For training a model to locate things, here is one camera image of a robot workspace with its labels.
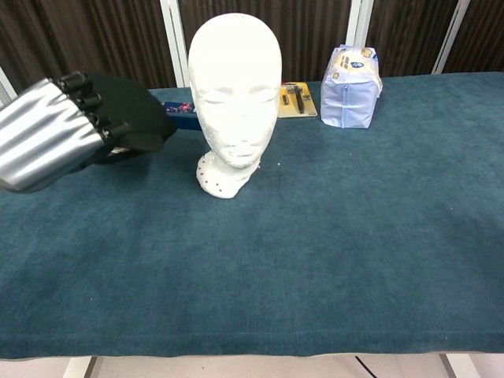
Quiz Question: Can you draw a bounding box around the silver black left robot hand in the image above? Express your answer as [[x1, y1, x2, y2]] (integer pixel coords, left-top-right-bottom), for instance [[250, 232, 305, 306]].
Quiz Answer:
[[0, 72, 139, 195]]

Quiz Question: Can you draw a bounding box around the black cap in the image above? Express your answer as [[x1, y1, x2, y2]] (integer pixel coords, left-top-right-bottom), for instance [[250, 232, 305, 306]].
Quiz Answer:
[[84, 71, 177, 154]]

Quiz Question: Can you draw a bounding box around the white mannequin head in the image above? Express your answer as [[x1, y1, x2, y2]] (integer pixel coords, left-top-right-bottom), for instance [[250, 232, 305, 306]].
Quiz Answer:
[[187, 11, 283, 201]]

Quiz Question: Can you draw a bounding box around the blue flat box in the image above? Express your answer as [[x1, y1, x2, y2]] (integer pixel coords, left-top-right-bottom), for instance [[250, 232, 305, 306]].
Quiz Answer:
[[160, 101, 199, 132]]

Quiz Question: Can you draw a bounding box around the white table leg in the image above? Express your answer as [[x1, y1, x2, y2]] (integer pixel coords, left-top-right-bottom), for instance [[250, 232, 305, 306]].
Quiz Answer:
[[439, 353, 462, 378], [61, 356, 99, 378]]

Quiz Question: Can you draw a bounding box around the yellow blister tool package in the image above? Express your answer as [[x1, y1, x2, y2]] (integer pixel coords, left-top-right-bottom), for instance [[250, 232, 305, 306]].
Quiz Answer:
[[277, 80, 319, 119]]

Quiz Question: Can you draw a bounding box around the pale blue tissue pack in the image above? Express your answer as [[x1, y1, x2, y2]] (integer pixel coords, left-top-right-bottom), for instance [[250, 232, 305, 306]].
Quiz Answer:
[[319, 45, 384, 130]]

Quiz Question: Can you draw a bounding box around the white frame post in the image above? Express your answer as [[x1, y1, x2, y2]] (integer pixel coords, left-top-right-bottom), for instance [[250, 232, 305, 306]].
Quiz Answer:
[[0, 65, 19, 106], [348, 0, 373, 82], [159, 0, 191, 89], [431, 0, 472, 75]]

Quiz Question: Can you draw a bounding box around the black floor cable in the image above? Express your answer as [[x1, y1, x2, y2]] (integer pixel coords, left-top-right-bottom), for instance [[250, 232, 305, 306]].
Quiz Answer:
[[353, 355, 375, 378]]

